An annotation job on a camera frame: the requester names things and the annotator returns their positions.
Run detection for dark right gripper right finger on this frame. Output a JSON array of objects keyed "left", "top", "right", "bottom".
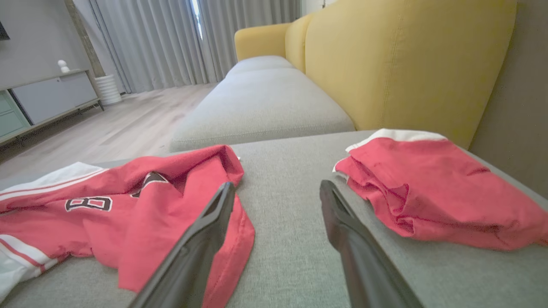
[{"left": 320, "top": 180, "right": 424, "bottom": 308}]

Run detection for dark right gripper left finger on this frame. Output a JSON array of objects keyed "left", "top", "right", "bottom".
[{"left": 128, "top": 182, "right": 236, "bottom": 308}]

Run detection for red jersey white sleeves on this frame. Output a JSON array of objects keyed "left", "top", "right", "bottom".
[{"left": 0, "top": 145, "right": 256, "bottom": 308}]

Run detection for red shorts white side stripes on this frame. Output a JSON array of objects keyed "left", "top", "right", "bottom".
[{"left": 333, "top": 128, "right": 548, "bottom": 251}]

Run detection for grey sofa ottoman cushion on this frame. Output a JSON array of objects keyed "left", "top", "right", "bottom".
[{"left": 0, "top": 130, "right": 548, "bottom": 308}]

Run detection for large grey sofa seat cushion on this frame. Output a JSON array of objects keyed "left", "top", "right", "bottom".
[{"left": 169, "top": 68, "right": 356, "bottom": 152}]

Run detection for white ribbed floor vase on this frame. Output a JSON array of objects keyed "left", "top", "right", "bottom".
[{"left": 94, "top": 75, "right": 122, "bottom": 106}]

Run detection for small grey sofa seat cushion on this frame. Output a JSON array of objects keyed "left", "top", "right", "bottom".
[{"left": 225, "top": 56, "right": 296, "bottom": 77}]

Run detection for large yellow sofa back cushion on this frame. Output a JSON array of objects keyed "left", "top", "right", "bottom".
[{"left": 305, "top": 0, "right": 518, "bottom": 149}]

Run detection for grey pleated curtain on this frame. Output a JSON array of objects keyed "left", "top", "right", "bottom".
[{"left": 88, "top": 0, "right": 302, "bottom": 94}]

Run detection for grey low sideboard cabinet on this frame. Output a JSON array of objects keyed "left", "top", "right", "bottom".
[{"left": 0, "top": 69, "right": 103, "bottom": 146}]

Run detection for yellow sofa end back cushion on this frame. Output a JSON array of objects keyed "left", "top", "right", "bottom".
[{"left": 234, "top": 23, "right": 292, "bottom": 62}]

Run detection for narrow yellow sofa back cushion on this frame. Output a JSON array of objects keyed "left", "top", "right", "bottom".
[{"left": 285, "top": 15, "right": 315, "bottom": 73}]

